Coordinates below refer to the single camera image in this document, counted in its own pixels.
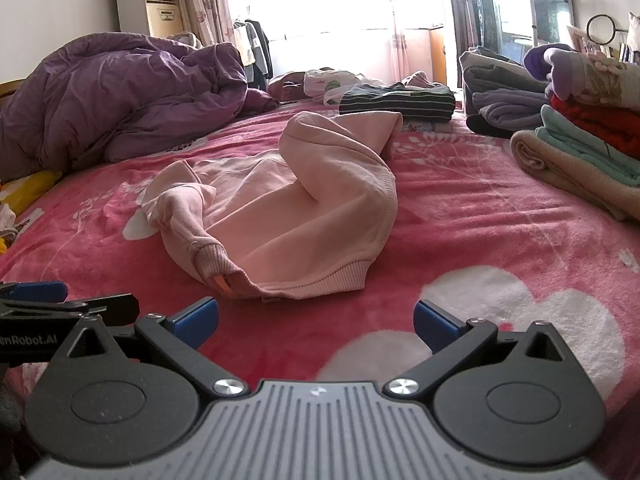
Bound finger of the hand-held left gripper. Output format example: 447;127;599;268
0;281;69;306
0;294;141;326

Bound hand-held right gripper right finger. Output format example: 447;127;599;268
385;300;576;401

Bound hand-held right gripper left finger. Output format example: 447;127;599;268
50;296;251;401

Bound pink sweatshirt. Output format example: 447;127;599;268
141;110;404;302

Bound stack of colourful folded clothes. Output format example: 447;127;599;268
510;130;640;221

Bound hanging clothes rack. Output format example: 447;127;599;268
232;17;274;91

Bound yellow plastic bag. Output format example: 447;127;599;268
0;170;63;216

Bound purple duvet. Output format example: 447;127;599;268
0;32;281;183

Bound dark striped folded garment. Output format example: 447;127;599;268
339;82;457;123

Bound teal folded garment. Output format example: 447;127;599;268
535;105;640;186

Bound lavender grey folded garment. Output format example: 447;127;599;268
466;90;553;137

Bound small pink cloth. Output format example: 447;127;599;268
400;71;437;92

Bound red folded garment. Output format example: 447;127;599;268
550;94;640;161

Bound grey folded blanket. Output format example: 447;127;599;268
459;46;548;97

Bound wooden cabinet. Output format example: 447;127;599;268
430;26;448;85

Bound purple floral folded blanket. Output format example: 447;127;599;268
522;44;640;111

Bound white standing air conditioner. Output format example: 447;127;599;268
116;0;180;40

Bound dark curtain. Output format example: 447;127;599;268
440;0;493;88

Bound glass cabinet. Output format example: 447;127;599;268
525;0;576;48

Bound black ring hoop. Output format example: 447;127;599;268
586;14;632;44

